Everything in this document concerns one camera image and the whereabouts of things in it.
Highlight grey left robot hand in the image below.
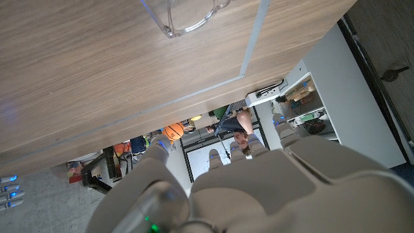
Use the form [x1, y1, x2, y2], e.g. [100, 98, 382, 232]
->
[84, 113, 414, 233]

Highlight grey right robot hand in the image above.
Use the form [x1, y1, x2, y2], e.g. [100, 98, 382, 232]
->
[0, 174, 26, 212]

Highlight clear plastic glasses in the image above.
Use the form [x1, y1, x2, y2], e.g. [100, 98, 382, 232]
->
[140, 0, 232, 39]

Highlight person in dark shirt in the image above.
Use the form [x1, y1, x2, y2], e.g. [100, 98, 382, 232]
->
[206, 108, 260, 157]

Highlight black monitor stand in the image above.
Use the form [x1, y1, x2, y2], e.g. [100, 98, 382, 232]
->
[80, 145, 131, 195]

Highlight open dark laptop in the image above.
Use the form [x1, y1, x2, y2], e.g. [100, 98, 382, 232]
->
[213, 98, 250, 137]

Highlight white power strip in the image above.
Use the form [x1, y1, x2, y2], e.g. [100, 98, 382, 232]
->
[245, 80, 289, 108]

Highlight white shelf cabinet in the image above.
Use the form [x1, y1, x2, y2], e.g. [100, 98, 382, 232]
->
[270, 24, 407, 169]

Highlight green round disc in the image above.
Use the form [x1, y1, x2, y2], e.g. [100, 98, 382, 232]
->
[212, 105, 230, 119]

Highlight orange mini basketball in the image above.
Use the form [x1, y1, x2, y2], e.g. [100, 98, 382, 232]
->
[161, 122, 185, 142]

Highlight dark blue mug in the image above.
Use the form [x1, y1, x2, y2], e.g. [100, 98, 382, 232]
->
[129, 135, 148, 155]

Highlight whiteboard with black frame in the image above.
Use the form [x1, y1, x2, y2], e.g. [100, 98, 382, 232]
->
[179, 128, 270, 184]

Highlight black door handle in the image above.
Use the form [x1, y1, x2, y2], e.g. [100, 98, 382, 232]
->
[379, 65, 410, 83]

